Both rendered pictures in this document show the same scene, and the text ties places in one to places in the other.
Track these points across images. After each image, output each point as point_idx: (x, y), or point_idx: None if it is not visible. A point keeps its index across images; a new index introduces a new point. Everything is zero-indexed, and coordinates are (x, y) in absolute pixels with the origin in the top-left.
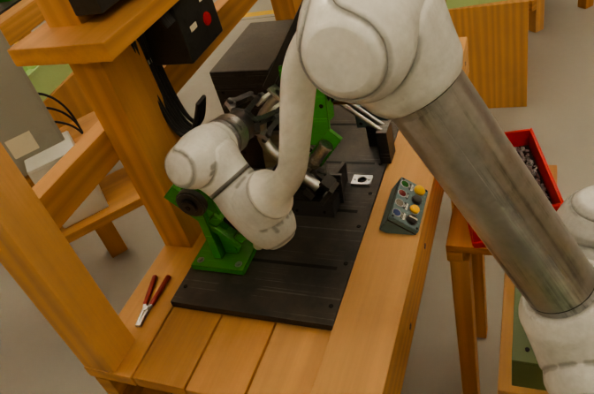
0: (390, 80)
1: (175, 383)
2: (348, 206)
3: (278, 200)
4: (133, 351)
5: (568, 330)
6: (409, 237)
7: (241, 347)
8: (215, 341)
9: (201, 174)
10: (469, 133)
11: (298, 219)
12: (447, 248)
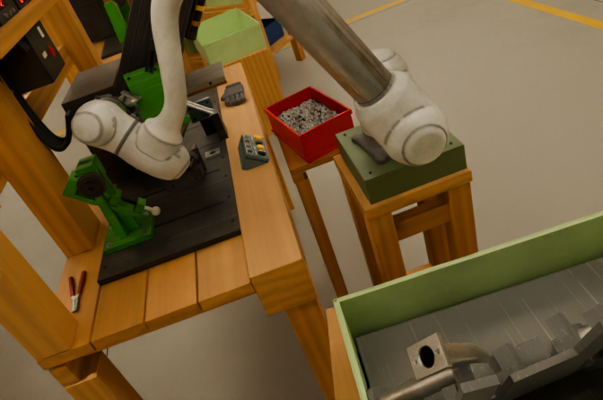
0: None
1: (133, 324)
2: (211, 169)
3: (173, 128)
4: (80, 327)
5: (388, 100)
6: (265, 165)
7: (177, 276)
8: (152, 284)
9: (107, 125)
10: None
11: (177, 192)
12: (292, 172)
